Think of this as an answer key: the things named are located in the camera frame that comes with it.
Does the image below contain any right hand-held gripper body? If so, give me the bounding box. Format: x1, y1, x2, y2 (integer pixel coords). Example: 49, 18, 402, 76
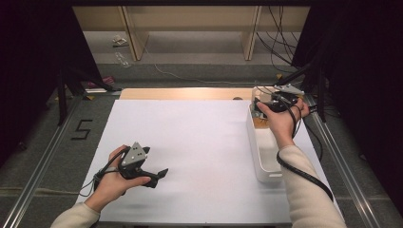
262, 83, 306, 114

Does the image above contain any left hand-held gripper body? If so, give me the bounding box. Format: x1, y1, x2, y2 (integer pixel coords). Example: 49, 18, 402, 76
119, 142, 159, 188

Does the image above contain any white plastic storage bin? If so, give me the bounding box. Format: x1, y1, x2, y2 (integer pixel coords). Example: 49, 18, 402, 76
246, 94, 289, 184

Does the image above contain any person's right hand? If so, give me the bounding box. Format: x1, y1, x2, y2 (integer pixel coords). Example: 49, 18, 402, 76
256, 98, 311, 150

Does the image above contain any person's left hand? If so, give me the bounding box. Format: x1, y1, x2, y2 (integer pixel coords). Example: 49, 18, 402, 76
85, 144, 152, 213

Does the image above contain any black metal stand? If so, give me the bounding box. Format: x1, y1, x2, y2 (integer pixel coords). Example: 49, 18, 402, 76
271, 62, 328, 124
56, 63, 122, 126

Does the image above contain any white table mat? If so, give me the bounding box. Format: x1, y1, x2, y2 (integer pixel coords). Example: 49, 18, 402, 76
75, 99, 346, 224

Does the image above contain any light wooden table edge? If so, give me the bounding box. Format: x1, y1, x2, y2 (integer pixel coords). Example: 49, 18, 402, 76
119, 87, 276, 101

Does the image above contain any black curtain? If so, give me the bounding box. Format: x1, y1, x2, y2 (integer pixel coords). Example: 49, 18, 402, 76
291, 0, 403, 217
0, 0, 103, 165

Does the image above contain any pink packet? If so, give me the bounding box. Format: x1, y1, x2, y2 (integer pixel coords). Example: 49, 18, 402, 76
86, 75, 115, 89

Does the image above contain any clear plastic bottle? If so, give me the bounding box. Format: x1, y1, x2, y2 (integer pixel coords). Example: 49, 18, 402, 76
114, 51, 131, 69

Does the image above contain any beige wooden shelf unit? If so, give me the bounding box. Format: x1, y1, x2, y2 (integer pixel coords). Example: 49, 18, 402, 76
71, 5, 312, 62

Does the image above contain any crumpled paper scrap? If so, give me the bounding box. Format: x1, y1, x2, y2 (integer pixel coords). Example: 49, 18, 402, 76
111, 34, 129, 48

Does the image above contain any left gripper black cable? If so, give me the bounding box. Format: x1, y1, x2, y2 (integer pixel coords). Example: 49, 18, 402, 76
79, 147, 131, 198

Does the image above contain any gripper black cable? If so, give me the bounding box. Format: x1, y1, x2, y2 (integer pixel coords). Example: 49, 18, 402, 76
276, 94, 336, 202
79, 147, 131, 198

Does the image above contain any black cable bundle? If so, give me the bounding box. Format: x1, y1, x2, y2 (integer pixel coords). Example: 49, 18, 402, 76
256, 5, 305, 74

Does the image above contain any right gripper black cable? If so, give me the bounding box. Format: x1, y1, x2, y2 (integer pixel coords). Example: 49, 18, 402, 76
276, 94, 336, 202

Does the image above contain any aluminium floor rail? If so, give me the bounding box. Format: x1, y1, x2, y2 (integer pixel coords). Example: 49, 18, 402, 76
303, 94, 383, 228
1, 94, 84, 228

